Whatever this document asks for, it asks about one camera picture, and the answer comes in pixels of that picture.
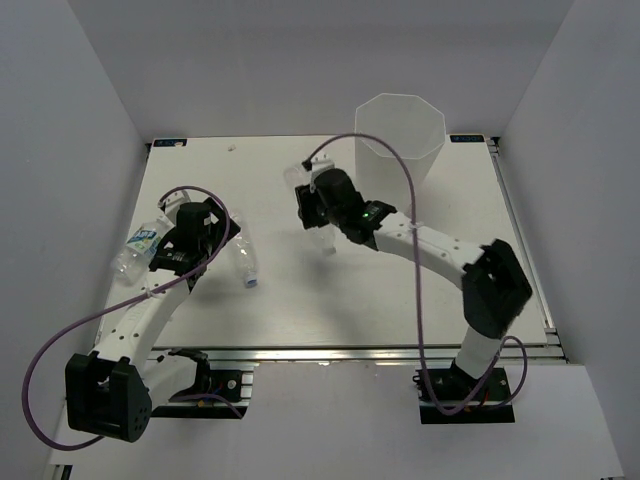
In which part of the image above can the clear bottle blue label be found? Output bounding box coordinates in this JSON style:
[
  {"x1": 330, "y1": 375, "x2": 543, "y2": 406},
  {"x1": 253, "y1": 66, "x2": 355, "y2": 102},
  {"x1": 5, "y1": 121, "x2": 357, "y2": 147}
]
[{"x1": 283, "y1": 164, "x2": 336, "y2": 256}]

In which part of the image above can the clear unlabelled plastic bottle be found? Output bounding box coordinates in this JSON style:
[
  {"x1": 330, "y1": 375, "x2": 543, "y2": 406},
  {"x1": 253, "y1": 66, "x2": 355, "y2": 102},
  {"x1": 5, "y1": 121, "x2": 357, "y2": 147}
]
[{"x1": 230, "y1": 211, "x2": 258, "y2": 288}]

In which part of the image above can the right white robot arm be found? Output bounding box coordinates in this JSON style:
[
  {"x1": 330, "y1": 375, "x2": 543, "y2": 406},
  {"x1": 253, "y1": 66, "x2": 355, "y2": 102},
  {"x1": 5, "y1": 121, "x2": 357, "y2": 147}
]
[{"x1": 295, "y1": 165, "x2": 532, "y2": 399}]

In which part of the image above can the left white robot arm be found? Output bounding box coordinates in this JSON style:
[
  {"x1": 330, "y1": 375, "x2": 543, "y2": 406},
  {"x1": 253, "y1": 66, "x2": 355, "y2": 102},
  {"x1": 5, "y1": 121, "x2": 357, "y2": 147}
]
[{"x1": 65, "y1": 198, "x2": 240, "y2": 443}]

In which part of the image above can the white octagonal plastic bin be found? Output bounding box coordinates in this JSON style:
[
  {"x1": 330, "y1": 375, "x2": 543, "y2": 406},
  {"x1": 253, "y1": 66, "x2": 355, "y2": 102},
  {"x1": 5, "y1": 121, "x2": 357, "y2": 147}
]
[{"x1": 355, "y1": 93, "x2": 446, "y2": 210}]

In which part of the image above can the bottle with green-blue label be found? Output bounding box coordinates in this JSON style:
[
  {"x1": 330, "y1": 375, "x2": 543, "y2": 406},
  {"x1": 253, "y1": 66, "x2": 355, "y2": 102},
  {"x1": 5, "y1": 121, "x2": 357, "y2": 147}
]
[{"x1": 112, "y1": 215, "x2": 173, "y2": 286}]

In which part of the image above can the left blue corner sticker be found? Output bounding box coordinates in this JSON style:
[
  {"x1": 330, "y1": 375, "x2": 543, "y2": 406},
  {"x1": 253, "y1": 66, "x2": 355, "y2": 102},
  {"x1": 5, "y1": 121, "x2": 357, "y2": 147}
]
[{"x1": 152, "y1": 138, "x2": 187, "y2": 148}]

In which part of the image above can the blue corner sticker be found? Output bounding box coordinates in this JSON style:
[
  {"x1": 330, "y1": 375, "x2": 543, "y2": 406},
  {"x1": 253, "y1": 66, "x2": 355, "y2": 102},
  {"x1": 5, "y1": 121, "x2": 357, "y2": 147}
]
[
  {"x1": 449, "y1": 134, "x2": 486, "y2": 143},
  {"x1": 152, "y1": 138, "x2": 187, "y2": 148}
]

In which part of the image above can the right blue corner sticker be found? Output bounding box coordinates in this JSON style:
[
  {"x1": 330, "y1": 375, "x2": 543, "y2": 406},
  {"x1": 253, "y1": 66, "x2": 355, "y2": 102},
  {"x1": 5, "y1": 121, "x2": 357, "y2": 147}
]
[{"x1": 449, "y1": 134, "x2": 486, "y2": 143}]

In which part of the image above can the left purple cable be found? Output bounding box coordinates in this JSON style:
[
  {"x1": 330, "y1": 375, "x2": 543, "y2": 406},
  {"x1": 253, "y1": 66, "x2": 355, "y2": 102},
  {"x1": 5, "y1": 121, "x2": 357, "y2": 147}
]
[{"x1": 23, "y1": 185, "x2": 234, "y2": 451}]

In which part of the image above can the purple cable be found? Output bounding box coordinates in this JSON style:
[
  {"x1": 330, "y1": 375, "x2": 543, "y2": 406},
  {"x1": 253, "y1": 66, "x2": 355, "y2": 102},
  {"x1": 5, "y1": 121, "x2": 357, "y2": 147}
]
[
  {"x1": 23, "y1": 185, "x2": 234, "y2": 451},
  {"x1": 305, "y1": 133, "x2": 529, "y2": 416}
]

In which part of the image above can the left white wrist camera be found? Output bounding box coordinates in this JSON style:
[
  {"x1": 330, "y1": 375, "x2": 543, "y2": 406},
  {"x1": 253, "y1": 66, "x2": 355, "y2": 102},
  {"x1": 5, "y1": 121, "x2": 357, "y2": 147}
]
[{"x1": 157, "y1": 190, "x2": 191, "y2": 218}]

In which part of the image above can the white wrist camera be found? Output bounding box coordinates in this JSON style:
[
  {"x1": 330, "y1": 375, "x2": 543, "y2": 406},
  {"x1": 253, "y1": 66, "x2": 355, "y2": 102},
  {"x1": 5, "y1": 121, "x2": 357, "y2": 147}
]
[
  {"x1": 157, "y1": 190, "x2": 191, "y2": 218},
  {"x1": 302, "y1": 153, "x2": 335, "y2": 192}
]

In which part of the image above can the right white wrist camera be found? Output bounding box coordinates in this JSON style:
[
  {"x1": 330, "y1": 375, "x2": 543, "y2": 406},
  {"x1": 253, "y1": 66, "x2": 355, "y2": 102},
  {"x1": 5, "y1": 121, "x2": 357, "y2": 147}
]
[{"x1": 302, "y1": 153, "x2": 335, "y2": 192}]

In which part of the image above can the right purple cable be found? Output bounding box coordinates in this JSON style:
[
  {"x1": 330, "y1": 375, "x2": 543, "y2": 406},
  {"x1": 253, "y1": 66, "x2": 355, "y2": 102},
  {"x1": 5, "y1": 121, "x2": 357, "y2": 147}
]
[{"x1": 305, "y1": 133, "x2": 529, "y2": 416}]

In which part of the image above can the aluminium front rail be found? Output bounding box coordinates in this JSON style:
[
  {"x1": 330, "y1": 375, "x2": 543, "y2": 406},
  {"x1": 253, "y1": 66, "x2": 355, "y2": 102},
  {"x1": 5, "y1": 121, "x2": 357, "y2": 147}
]
[{"x1": 144, "y1": 343, "x2": 471, "y2": 366}]

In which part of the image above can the aluminium rail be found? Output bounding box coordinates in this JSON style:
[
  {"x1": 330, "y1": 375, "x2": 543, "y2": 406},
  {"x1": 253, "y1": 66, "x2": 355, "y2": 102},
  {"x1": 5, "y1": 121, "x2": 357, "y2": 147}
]
[
  {"x1": 486, "y1": 137, "x2": 569, "y2": 363},
  {"x1": 144, "y1": 343, "x2": 471, "y2": 366}
]

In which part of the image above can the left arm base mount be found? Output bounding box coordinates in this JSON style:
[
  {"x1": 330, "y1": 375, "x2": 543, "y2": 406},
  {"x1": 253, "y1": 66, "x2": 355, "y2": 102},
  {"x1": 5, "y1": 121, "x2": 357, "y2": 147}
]
[{"x1": 143, "y1": 348, "x2": 253, "y2": 420}]

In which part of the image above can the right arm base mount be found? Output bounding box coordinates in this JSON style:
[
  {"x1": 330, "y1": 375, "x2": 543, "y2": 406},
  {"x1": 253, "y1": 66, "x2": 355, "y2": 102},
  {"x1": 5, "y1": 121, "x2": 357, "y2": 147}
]
[{"x1": 409, "y1": 367, "x2": 516, "y2": 425}]

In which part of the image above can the aluminium right side rail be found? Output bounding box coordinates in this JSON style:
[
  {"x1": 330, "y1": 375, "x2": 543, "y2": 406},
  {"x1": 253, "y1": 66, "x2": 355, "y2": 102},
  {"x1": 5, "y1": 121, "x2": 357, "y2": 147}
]
[{"x1": 486, "y1": 137, "x2": 569, "y2": 363}]

